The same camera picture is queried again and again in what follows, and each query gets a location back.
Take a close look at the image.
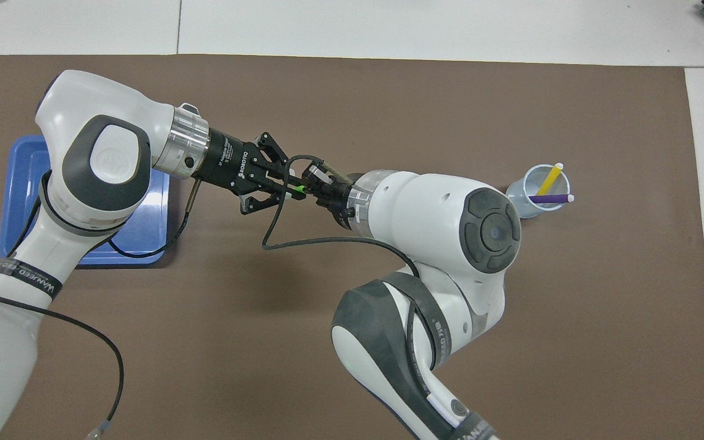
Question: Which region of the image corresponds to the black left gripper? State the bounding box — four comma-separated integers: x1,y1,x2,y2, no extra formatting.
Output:
195,126,296,216

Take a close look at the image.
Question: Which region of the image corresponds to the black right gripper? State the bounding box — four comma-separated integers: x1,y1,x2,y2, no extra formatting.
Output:
302,161,360,232

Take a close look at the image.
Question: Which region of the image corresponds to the yellow pen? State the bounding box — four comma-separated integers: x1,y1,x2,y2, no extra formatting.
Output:
535,163,565,197

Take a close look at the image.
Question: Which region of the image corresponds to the brown table mat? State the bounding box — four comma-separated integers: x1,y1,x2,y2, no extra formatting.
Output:
0,54,704,440

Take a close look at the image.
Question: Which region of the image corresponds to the translucent plastic cup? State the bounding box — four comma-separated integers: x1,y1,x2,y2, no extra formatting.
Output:
505,164,573,219

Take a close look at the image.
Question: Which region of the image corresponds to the blue plastic tray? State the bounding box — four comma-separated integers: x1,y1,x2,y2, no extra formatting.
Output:
0,134,171,266

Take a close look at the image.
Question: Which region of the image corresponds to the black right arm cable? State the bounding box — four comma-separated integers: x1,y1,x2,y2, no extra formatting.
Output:
262,155,450,373

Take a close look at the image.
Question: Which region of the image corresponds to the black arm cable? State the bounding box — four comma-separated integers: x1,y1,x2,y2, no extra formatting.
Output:
262,155,450,373
0,180,201,440

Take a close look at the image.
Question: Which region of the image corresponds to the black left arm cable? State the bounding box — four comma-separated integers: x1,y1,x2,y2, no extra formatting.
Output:
0,180,201,440

